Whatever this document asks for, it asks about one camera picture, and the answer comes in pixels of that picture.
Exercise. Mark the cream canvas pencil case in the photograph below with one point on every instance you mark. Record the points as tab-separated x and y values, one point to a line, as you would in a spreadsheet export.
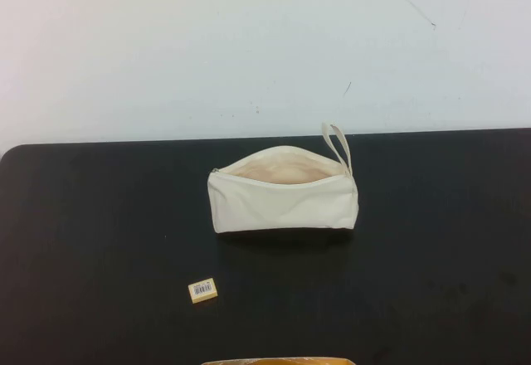
286	207

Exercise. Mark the yellow eraser with barcode label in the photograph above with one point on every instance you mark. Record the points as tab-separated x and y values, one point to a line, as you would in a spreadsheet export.
203	291

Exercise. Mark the yellow cardboard box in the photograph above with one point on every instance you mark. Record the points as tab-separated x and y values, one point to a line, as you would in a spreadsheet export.
274	356

